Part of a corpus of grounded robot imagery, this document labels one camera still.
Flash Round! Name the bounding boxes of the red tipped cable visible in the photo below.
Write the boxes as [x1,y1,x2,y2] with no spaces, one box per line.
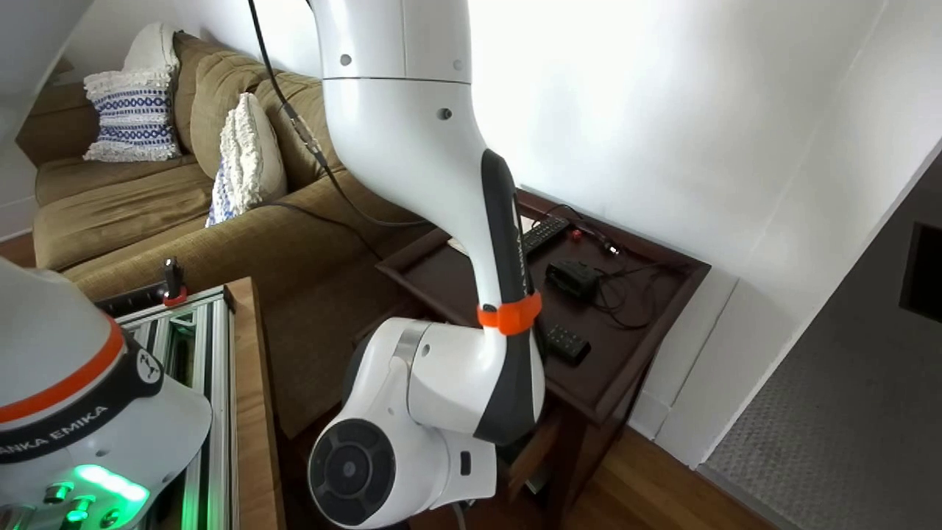
[563,220,625,258]

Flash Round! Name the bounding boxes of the plain white cushion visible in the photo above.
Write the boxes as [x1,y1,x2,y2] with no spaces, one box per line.
[120,21,182,76]

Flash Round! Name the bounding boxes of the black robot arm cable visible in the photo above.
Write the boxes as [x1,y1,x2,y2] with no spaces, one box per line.
[245,0,436,258]

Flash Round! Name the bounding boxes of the white knit pillow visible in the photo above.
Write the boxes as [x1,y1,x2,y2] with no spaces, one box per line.
[204,92,289,230]

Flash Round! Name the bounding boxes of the thin black cable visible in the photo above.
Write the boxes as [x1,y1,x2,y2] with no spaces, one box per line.
[586,258,684,329]

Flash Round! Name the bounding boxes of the olive brown fabric sofa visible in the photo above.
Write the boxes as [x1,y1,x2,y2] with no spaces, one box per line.
[11,27,444,441]

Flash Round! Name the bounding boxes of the red black clamp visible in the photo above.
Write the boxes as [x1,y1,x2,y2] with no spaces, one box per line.
[160,257,192,308]

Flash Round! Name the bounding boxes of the dark wooden nightstand drawer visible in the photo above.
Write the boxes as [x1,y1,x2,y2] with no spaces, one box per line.
[504,410,569,501]

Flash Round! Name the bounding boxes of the blue striped white pillow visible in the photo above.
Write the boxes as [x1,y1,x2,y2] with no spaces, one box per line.
[79,66,185,166]

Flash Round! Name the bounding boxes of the small black box device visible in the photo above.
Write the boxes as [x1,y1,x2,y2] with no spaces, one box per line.
[545,257,603,304]

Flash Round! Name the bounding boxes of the dark wooden nightstand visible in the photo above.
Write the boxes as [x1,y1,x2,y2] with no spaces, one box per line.
[377,185,712,530]

